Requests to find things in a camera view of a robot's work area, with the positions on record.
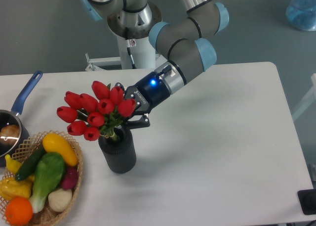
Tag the yellow banana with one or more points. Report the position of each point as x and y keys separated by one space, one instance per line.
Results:
x=13 y=166

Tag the red tulip bouquet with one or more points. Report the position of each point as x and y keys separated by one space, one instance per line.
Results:
x=96 y=116

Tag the blue handled saucepan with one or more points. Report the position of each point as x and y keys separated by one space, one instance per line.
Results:
x=12 y=117

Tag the yellow bell pepper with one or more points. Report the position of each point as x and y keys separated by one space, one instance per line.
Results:
x=10 y=188

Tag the brown bread roll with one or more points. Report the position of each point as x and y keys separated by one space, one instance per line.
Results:
x=9 y=135

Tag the white frame at right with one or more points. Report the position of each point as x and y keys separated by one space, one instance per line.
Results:
x=306 y=101

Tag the dark green cucumber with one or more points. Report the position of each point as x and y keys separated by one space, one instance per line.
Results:
x=30 y=164

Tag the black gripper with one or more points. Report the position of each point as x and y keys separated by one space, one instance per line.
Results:
x=150 y=91

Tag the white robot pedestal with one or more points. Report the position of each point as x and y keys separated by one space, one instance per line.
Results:
x=138 y=53

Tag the green bok choy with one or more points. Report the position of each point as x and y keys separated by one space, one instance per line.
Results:
x=48 y=174

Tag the blue translucent bag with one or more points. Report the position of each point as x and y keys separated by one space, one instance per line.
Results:
x=301 y=14

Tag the orange fruit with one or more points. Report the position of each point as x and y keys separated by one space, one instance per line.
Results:
x=19 y=211

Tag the white garlic bulb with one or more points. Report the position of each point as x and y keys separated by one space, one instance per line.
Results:
x=59 y=199

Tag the purple red vegetable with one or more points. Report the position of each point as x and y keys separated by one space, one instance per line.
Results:
x=70 y=178

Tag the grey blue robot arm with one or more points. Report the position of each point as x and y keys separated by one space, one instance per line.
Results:
x=185 y=48

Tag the black device at edge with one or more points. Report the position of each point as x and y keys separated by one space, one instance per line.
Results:
x=307 y=199

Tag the dark grey ribbed vase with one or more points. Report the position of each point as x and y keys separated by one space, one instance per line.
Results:
x=120 y=156

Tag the yellow squash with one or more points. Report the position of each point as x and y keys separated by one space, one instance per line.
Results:
x=53 y=142

